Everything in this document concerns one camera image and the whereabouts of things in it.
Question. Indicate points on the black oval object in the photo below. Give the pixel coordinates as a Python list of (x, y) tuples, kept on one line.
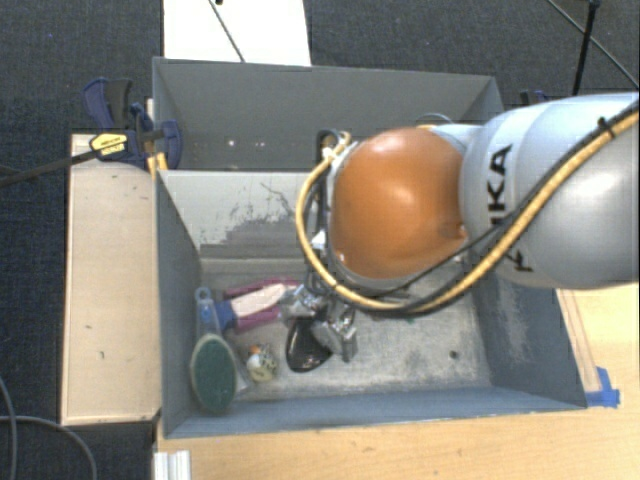
[(301, 353)]

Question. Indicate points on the small white spotted toy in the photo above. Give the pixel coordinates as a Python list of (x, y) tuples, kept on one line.
[(262, 365)]

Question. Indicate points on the grey metal bin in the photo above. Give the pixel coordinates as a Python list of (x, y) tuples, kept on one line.
[(415, 358)]

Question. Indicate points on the purple and pink toy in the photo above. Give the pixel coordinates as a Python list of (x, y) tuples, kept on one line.
[(255, 305)]

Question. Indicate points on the pale wood flat board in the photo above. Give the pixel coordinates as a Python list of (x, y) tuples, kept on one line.
[(110, 293)]

